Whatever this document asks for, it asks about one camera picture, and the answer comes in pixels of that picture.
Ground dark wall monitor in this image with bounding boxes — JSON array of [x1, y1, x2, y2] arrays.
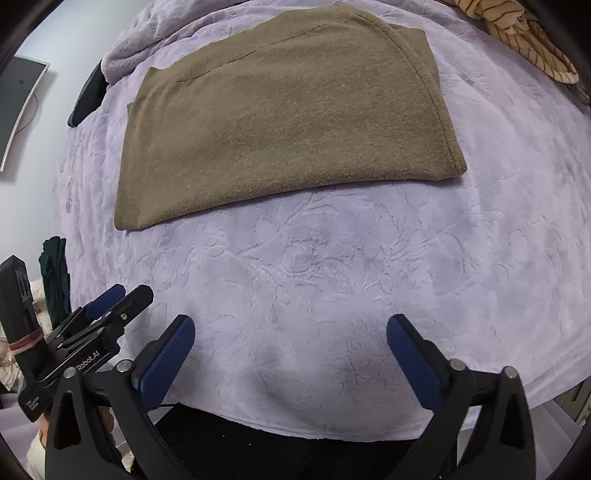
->
[[0, 55, 51, 172]]

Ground grey cabinet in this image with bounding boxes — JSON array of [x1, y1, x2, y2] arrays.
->
[[554, 378, 591, 425]]

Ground black clothing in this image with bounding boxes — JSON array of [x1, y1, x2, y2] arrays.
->
[[117, 404, 462, 480]]

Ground yellow striped garment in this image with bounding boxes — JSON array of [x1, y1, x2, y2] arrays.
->
[[438, 0, 580, 85]]

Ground thin black cable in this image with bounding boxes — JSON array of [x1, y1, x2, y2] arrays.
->
[[17, 90, 41, 134]]

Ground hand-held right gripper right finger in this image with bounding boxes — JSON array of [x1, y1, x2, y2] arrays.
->
[[385, 314, 537, 480]]

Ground dark green cloth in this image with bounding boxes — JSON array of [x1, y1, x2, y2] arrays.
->
[[38, 236, 73, 328]]

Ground brown knit sweater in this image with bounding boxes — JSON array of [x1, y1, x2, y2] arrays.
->
[[113, 2, 468, 232]]

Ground lavender embossed blanket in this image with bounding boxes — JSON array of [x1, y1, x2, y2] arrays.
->
[[51, 0, 591, 444]]

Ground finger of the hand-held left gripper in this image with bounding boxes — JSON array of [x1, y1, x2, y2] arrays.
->
[[60, 285, 155, 344], [46, 284, 127, 342]]

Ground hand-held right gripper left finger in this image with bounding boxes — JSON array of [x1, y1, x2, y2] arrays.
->
[[45, 314, 197, 480]]

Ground black padded object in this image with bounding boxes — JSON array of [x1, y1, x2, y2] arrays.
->
[[67, 60, 108, 128]]

